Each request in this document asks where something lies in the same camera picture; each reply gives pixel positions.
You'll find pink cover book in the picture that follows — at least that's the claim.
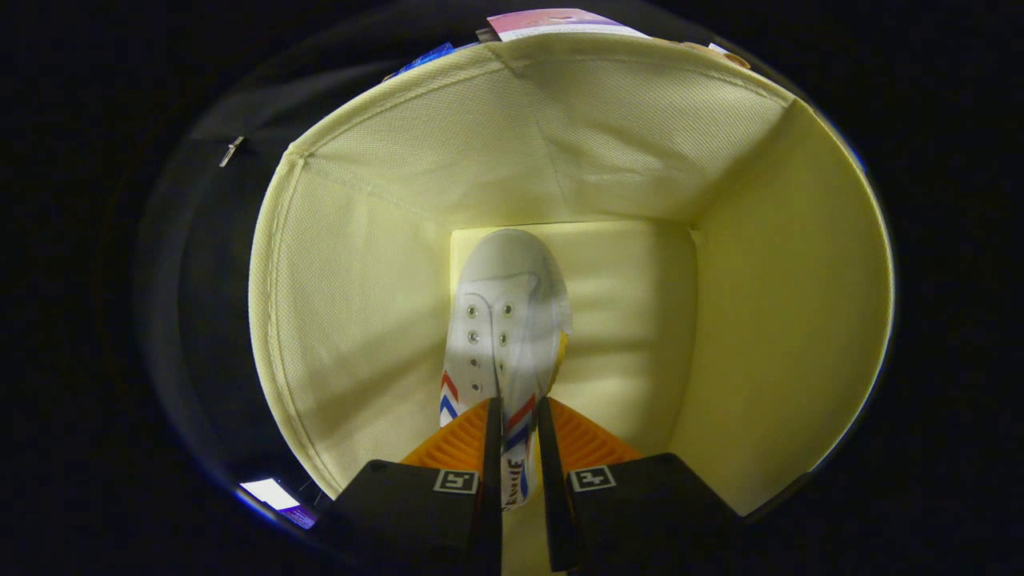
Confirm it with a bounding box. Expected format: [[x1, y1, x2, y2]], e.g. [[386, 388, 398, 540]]
[[486, 8, 649, 42]]

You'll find dark blue book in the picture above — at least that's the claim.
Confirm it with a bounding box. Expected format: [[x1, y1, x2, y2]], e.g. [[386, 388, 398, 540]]
[[384, 42, 457, 81]]

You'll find white striped canvas shoe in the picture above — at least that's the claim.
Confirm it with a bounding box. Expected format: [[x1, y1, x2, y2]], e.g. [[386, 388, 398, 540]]
[[438, 228, 573, 513]]

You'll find lit computer screen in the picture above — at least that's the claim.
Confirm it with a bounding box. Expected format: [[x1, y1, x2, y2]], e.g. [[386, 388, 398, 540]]
[[238, 478, 319, 530]]

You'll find pale yellow fabric storage box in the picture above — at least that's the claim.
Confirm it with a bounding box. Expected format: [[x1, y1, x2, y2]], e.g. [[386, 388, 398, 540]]
[[248, 32, 895, 576]]

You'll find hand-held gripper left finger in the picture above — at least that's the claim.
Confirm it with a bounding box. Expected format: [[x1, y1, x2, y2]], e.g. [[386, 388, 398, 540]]
[[332, 398, 505, 576]]

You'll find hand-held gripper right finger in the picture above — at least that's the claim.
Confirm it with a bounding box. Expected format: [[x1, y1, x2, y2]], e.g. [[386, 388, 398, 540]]
[[536, 398, 745, 573]]

